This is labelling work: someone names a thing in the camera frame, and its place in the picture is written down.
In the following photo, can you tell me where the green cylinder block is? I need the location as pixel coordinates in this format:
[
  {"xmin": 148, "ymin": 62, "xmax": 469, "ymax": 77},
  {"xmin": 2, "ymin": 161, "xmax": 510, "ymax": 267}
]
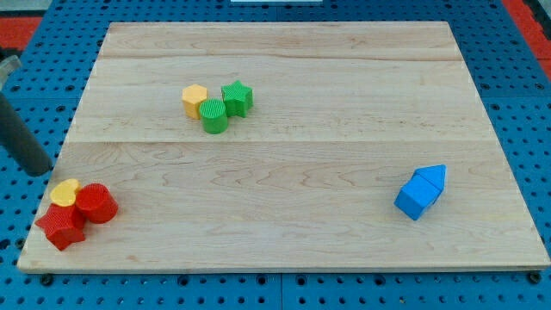
[{"xmin": 199, "ymin": 98, "xmax": 228, "ymax": 134}]

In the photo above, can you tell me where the wooden board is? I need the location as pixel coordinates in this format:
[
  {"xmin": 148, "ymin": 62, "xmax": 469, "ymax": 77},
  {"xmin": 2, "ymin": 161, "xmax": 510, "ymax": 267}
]
[{"xmin": 18, "ymin": 22, "xmax": 550, "ymax": 274}]

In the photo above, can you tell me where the yellow hexagon block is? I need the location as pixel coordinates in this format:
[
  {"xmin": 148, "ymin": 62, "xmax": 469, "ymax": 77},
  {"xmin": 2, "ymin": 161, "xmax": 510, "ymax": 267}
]
[{"xmin": 182, "ymin": 84, "xmax": 208, "ymax": 120}]

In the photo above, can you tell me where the red star block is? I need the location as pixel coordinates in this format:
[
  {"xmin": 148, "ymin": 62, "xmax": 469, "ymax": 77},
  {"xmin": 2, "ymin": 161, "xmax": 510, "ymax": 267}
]
[{"xmin": 35, "ymin": 203, "xmax": 86, "ymax": 251}]

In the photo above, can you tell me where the yellow heart block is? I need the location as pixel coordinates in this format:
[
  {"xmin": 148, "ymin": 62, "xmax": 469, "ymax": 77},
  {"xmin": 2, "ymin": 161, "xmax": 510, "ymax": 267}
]
[{"xmin": 49, "ymin": 178, "xmax": 81, "ymax": 207}]

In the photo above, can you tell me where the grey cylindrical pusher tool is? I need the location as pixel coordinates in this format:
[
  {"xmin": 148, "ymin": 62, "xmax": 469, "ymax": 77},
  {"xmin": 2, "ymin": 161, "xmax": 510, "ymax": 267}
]
[{"xmin": 0, "ymin": 54, "xmax": 53, "ymax": 177}]

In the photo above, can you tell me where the blue cube block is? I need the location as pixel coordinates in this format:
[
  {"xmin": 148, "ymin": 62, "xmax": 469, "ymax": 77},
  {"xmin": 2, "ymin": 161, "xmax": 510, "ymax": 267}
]
[{"xmin": 394, "ymin": 174, "xmax": 443, "ymax": 220}]

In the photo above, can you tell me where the green star block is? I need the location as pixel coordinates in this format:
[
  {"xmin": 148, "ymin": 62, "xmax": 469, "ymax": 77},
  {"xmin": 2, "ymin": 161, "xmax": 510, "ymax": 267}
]
[{"xmin": 221, "ymin": 80, "xmax": 253, "ymax": 118}]

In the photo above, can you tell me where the blue triangular prism block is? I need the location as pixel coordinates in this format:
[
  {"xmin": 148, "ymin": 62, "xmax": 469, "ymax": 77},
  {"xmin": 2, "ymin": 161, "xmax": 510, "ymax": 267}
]
[{"xmin": 413, "ymin": 164, "xmax": 447, "ymax": 206}]

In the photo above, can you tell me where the red cylinder block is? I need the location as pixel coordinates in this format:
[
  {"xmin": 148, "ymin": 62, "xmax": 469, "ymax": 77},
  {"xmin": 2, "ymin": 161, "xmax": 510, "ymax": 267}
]
[{"xmin": 76, "ymin": 183, "xmax": 119, "ymax": 224}]

